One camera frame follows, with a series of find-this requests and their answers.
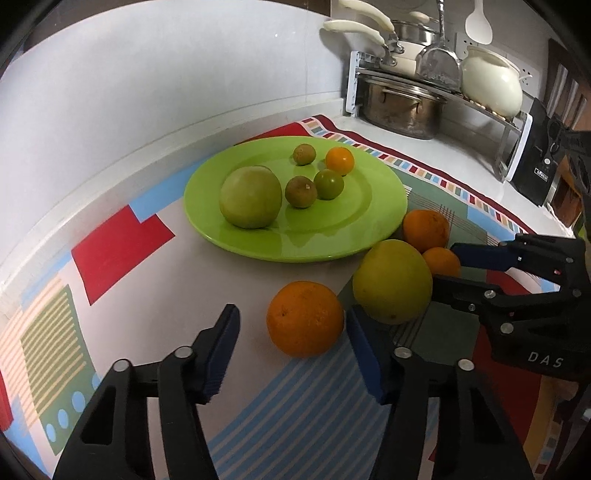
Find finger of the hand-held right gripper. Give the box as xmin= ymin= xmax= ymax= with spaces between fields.
xmin=450 ymin=233 xmax=585 ymax=290
xmin=431 ymin=274 xmax=559 ymax=325

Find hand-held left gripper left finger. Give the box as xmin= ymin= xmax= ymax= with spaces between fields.
xmin=52 ymin=303 xmax=242 ymax=480

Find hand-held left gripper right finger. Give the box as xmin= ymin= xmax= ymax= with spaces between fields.
xmin=345 ymin=305 xmax=532 ymax=480

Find small orange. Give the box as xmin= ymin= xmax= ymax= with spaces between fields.
xmin=422 ymin=247 xmax=462 ymax=279

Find green plate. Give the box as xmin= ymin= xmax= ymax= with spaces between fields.
xmin=184 ymin=136 xmax=408 ymax=264

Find pale green apple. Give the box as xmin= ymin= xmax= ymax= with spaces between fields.
xmin=219 ymin=166 xmax=283 ymax=230

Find green cherry tomato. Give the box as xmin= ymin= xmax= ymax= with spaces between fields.
xmin=314 ymin=169 xmax=345 ymax=200

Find orange cherry tomato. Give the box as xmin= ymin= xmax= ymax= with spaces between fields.
xmin=325 ymin=147 xmax=355 ymax=176

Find colourful patchwork printed cloth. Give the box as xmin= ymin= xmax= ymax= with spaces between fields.
xmin=0 ymin=115 xmax=591 ymax=480

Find black knife block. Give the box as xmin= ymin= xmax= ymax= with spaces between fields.
xmin=510 ymin=97 xmax=561 ymax=207

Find steel and white dish rack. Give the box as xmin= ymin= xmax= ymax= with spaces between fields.
xmin=344 ymin=51 xmax=532 ymax=183

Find black kitchen scissors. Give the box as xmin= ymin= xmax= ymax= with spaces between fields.
xmin=545 ymin=117 xmax=591 ymax=195

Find large steel pot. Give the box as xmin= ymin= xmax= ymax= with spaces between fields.
xmin=358 ymin=74 xmax=448 ymax=140

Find white ceramic pot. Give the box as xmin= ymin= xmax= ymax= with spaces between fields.
xmin=461 ymin=45 xmax=534 ymax=118

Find metal spatula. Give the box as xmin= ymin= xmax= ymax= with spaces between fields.
xmin=414 ymin=0 xmax=462 ymax=93

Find brown wooden cutting board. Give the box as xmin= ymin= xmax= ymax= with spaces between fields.
xmin=547 ymin=37 xmax=591 ymax=139

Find white rice paddle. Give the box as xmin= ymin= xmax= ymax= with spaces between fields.
xmin=464 ymin=0 xmax=493 ymax=45

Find small steel pot with lid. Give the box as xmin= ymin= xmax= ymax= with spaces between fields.
xmin=392 ymin=11 xmax=439 ymax=45

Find white-handled pan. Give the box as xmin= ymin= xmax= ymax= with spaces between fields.
xmin=322 ymin=19 xmax=416 ymax=70
xmin=338 ymin=0 xmax=397 ymax=34

